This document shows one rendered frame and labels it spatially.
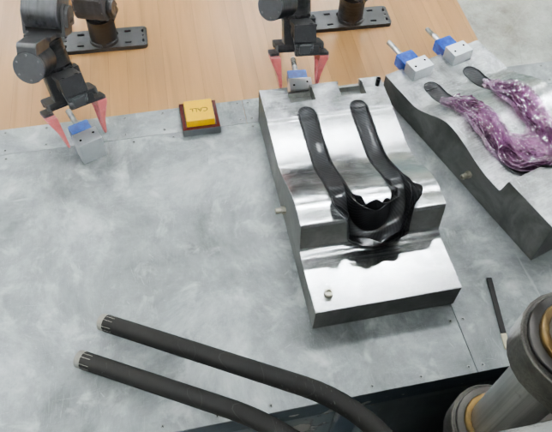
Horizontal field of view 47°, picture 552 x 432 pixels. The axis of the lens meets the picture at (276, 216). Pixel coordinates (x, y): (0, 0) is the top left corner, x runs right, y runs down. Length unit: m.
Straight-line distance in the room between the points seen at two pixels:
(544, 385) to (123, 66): 1.19
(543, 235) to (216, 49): 0.84
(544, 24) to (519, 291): 2.12
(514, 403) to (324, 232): 0.49
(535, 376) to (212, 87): 1.04
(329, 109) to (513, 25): 1.95
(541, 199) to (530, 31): 1.98
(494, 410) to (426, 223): 0.47
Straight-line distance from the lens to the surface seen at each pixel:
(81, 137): 1.34
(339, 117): 1.30
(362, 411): 0.94
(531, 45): 3.09
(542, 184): 1.26
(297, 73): 1.45
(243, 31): 1.62
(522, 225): 1.27
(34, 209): 1.32
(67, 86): 1.22
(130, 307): 1.16
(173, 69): 1.53
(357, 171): 1.19
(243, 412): 0.99
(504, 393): 0.74
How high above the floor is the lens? 1.82
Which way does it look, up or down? 55 degrees down
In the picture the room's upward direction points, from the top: 3 degrees clockwise
